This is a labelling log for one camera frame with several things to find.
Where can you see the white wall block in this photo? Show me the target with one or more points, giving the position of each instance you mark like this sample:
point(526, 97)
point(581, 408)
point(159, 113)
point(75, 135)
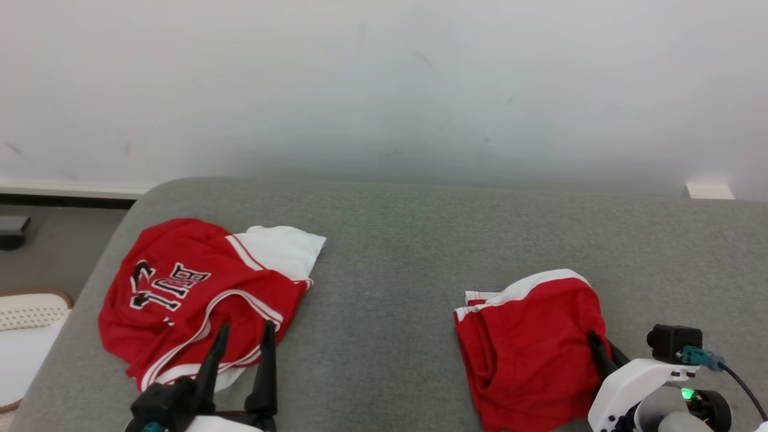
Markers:
point(710, 191)

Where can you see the black box on floor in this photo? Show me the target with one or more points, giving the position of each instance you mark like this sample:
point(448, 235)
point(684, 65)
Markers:
point(12, 231)

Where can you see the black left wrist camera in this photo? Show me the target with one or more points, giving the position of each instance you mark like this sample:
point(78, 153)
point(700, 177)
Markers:
point(162, 402)

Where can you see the teal right camera connector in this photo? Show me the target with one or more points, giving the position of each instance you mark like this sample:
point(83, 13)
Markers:
point(699, 357)

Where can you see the teal left camera connector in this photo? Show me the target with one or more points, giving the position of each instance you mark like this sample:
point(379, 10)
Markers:
point(153, 428)

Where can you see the red white-trimmed shorts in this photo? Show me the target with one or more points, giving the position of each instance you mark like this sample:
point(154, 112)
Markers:
point(528, 348)

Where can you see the red Bulls basketball jersey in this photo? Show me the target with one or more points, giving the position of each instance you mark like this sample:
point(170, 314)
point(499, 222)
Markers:
point(240, 300)

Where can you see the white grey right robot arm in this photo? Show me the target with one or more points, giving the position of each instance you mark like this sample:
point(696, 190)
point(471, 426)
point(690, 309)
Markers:
point(714, 411)

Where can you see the white basket with brown rim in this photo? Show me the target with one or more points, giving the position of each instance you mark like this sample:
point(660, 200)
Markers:
point(30, 348)

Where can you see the teal camera connector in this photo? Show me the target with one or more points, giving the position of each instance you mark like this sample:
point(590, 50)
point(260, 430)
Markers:
point(699, 357)
point(153, 428)

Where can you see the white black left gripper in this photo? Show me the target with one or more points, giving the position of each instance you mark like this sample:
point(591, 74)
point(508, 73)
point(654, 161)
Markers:
point(228, 423)

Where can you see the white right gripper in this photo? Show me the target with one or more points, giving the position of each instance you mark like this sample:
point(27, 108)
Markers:
point(624, 390)

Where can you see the grey fabric sofa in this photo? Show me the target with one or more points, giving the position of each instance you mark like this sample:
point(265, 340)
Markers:
point(390, 270)

